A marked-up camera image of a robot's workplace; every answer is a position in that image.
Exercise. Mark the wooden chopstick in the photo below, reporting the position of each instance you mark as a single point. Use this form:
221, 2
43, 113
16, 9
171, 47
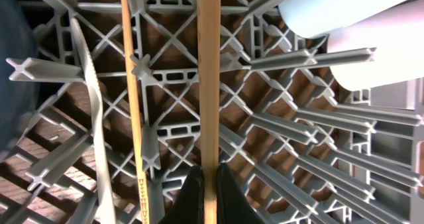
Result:
208, 39
135, 113

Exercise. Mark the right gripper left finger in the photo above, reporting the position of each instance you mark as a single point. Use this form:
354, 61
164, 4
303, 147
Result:
189, 205

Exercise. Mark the white paper cup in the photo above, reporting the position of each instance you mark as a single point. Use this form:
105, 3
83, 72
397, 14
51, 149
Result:
397, 36

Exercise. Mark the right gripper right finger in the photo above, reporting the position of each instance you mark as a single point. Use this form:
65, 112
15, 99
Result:
232, 206

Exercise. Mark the dark blue plate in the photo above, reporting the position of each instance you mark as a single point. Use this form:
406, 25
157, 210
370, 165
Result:
18, 99

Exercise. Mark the light blue cup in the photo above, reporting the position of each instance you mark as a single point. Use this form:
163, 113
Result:
315, 18

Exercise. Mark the grey dishwasher rack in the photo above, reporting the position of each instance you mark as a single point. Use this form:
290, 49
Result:
302, 149

